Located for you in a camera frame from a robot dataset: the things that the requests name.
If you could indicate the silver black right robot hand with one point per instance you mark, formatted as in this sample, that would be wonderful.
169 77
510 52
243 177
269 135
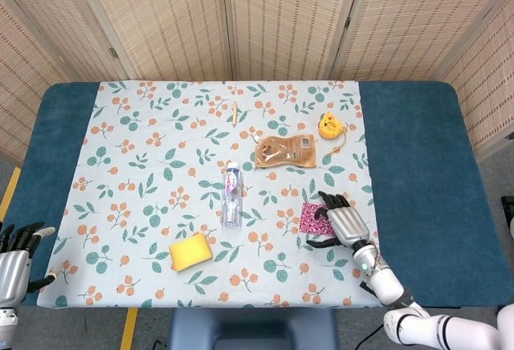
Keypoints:
347 225

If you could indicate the brass screen hinge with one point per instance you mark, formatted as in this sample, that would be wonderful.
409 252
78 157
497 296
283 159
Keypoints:
113 53
348 21

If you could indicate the blue table cover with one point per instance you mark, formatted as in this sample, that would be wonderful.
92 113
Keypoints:
421 145

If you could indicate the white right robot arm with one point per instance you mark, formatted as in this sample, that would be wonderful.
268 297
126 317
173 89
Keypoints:
385 282

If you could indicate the clear plastic water bottle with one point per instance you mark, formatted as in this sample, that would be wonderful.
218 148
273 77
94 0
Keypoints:
232 205

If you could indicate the yellow floor tape strip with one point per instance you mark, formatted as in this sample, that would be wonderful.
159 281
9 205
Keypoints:
129 330
10 189

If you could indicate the yellow cartoon tape measure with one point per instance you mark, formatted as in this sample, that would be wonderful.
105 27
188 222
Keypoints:
330 127

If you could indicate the pink patterned pouch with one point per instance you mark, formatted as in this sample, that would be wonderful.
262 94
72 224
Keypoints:
323 227

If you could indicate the floral tablecloth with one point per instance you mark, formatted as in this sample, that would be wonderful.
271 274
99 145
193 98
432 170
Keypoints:
160 145

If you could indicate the brown snack pouch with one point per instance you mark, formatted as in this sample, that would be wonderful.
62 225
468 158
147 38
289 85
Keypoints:
285 151

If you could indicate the blue robot torso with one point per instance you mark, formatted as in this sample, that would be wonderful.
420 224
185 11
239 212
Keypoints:
253 330

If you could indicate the wooden pen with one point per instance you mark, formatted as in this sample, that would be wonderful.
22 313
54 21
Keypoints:
235 114

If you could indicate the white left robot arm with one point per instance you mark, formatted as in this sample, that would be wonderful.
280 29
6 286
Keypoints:
8 326

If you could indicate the yellow sponge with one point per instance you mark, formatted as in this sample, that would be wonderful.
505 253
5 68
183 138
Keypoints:
190 251

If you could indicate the woven bamboo screen panel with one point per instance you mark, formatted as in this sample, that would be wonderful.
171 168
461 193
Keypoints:
289 17
409 17
24 85
52 5
160 17
490 85

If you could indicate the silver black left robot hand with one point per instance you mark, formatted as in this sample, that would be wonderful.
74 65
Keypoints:
14 273

